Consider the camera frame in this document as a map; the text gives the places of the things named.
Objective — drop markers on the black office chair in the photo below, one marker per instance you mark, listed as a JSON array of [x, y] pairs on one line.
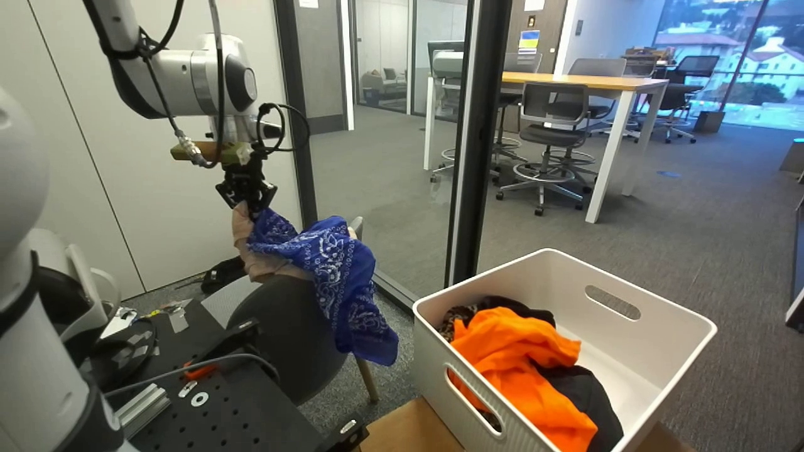
[[688, 76]]

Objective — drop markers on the blue patterned bandana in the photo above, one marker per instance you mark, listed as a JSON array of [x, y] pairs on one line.
[[344, 285]]

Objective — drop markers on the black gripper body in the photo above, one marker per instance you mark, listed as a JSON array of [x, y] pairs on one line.
[[246, 177]]

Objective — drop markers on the black device white stickers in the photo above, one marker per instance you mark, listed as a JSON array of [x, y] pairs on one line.
[[126, 346]]

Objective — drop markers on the white paper label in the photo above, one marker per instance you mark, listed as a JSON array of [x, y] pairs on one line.
[[180, 318]]

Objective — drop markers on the grey plastic chair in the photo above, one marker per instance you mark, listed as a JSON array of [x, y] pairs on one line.
[[291, 335]]

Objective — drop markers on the white plastic bin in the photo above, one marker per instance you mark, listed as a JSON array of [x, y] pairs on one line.
[[669, 335]]

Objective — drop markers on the black door frame post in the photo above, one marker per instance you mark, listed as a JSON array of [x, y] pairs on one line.
[[479, 126]]

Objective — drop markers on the grey office stool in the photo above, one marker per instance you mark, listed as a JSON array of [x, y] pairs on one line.
[[553, 126]]

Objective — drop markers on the small white tag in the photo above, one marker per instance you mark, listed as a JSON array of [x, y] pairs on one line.
[[188, 386]]

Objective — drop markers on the brown cardboard box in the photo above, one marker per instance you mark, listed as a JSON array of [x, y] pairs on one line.
[[410, 429]]

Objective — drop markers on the yellowish wrist attachment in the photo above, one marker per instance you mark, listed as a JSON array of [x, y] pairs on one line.
[[202, 150]]

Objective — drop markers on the wooden-top white table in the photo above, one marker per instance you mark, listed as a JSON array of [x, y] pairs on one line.
[[587, 81]]

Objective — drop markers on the aluminium extrusion rail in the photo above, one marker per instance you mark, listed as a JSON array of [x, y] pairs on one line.
[[140, 409]]

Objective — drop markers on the white washer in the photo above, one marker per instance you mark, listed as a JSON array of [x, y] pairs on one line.
[[199, 398]]

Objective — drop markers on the black garment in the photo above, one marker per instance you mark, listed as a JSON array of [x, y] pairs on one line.
[[592, 403]]

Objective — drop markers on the peach shirt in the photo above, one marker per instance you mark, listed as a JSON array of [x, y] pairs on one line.
[[252, 258]]

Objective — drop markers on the blue yellow poster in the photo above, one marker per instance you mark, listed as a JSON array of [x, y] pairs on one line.
[[530, 40]]

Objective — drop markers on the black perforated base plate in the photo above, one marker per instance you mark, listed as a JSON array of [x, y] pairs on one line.
[[242, 416]]

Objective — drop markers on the orange garment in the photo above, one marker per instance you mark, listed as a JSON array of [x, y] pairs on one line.
[[511, 351]]

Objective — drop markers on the grey sofa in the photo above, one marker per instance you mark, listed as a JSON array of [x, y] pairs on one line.
[[380, 85]]

